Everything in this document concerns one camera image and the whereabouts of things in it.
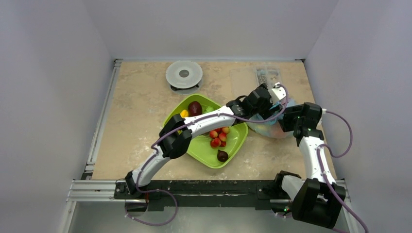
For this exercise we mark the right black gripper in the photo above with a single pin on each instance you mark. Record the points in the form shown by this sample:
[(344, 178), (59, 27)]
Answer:
[(286, 122)]

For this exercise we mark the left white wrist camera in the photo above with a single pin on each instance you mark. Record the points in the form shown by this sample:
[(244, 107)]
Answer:
[(278, 93)]

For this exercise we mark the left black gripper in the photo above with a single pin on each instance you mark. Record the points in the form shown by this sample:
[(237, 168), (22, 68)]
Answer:
[(270, 109)]

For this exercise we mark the yellow fake corn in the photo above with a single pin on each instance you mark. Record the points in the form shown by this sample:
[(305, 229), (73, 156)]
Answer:
[(184, 113)]

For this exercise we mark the green plastic tray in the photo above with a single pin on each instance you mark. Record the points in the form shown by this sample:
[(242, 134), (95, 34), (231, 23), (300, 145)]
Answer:
[(199, 147)]

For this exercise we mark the dark brown fake fig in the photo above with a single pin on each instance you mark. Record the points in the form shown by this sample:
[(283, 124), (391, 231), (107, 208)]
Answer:
[(222, 156)]

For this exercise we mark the light blue plastic bag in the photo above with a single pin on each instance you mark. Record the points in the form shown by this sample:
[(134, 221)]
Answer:
[(265, 129)]

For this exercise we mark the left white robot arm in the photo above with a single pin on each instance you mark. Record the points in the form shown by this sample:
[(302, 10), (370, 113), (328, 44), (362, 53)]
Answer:
[(175, 137)]

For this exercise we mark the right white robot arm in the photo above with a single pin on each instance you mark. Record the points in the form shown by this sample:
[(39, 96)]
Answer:
[(314, 200)]

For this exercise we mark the clear screw organizer box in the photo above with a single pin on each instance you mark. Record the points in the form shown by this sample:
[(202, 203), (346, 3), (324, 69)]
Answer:
[(245, 79)]

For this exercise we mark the red fake cherry bunch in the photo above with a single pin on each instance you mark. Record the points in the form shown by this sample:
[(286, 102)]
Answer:
[(218, 137)]

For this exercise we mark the dark red fake mango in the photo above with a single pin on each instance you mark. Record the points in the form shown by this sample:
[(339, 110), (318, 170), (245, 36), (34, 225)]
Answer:
[(195, 109)]

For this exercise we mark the white filament spool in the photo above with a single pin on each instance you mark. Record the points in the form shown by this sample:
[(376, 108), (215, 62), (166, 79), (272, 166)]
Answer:
[(184, 77)]

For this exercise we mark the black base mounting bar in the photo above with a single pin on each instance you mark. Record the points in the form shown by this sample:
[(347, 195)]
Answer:
[(158, 194)]

